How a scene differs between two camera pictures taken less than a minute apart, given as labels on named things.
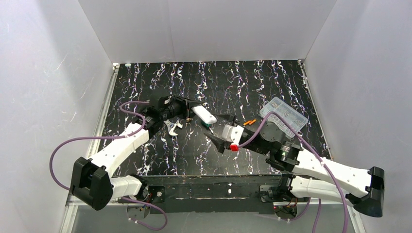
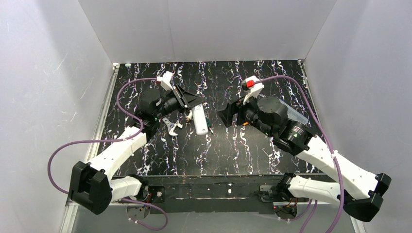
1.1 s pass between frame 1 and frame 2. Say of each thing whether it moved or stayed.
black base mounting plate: stayed
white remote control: moved
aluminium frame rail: stayed
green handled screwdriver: stayed
